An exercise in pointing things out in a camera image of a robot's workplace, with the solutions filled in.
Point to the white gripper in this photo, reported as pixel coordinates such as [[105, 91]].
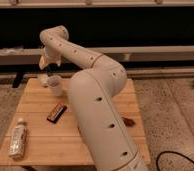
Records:
[[48, 57]]

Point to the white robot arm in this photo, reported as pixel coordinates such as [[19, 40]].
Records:
[[90, 95]]

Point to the dark chocolate bar wrapper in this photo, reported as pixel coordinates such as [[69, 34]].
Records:
[[56, 113]]

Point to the light wooden table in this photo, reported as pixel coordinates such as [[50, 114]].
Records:
[[60, 144]]

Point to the clear plastic water bottle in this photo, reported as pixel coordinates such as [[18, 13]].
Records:
[[18, 140]]

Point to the small brown object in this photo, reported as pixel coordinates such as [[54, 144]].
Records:
[[128, 122]]

